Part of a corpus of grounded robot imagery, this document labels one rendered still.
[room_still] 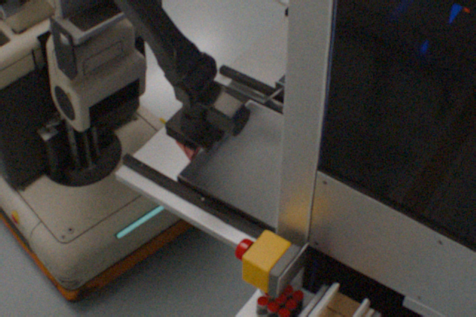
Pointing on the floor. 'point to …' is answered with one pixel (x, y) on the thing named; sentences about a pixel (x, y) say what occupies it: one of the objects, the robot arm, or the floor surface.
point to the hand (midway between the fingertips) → (192, 156)
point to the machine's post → (304, 120)
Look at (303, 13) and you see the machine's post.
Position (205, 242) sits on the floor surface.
